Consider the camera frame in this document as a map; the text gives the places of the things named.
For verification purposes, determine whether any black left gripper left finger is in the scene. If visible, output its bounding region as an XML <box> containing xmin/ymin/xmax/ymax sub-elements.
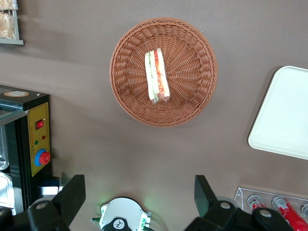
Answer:
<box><xmin>0</xmin><ymin>174</ymin><xmax>86</xmax><ymax>231</ymax></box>

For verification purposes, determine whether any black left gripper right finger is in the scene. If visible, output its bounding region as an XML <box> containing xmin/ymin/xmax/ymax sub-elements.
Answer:
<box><xmin>184</xmin><ymin>175</ymin><xmax>295</xmax><ymax>231</ymax></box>

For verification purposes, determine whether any triangle sandwich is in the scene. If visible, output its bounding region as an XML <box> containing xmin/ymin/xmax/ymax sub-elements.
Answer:
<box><xmin>144</xmin><ymin>48</ymin><xmax>171</xmax><ymax>104</ymax></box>

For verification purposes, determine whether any cream plastic tray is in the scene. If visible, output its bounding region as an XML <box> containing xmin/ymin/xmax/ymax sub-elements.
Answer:
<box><xmin>247</xmin><ymin>65</ymin><xmax>308</xmax><ymax>161</ymax></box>

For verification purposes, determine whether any brown round wicker basket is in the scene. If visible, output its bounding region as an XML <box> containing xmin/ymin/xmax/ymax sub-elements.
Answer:
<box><xmin>109</xmin><ymin>16</ymin><xmax>218</xmax><ymax>128</ymax></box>

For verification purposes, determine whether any tray of packed bread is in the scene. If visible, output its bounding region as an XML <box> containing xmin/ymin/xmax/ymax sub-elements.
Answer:
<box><xmin>0</xmin><ymin>0</ymin><xmax>25</xmax><ymax>46</ymax></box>

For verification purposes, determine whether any clear acrylic bottle rack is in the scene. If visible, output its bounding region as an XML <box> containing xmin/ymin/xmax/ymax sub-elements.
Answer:
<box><xmin>232</xmin><ymin>186</ymin><xmax>308</xmax><ymax>231</ymax></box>

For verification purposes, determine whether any red cola bottle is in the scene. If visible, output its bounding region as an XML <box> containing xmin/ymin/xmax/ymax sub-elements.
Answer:
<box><xmin>247</xmin><ymin>194</ymin><xmax>267</xmax><ymax>214</ymax></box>
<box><xmin>271</xmin><ymin>196</ymin><xmax>308</xmax><ymax>231</ymax></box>

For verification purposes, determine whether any black machine yellow control panel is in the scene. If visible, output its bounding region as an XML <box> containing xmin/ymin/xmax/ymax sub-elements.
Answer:
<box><xmin>0</xmin><ymin>84</ymin><xmax>64</xmax><ymax>216</ymax></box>

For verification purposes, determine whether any wrapped bread package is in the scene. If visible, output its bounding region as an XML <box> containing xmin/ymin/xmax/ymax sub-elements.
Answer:
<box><xmin>0</xmin><ymin>12</ymin><xmax>15</xmax><ymax>39</ymax></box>
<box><xmin>0</xmin><ymin>0</ymin><xmax>19</xmax><ymax>11</ymax></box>

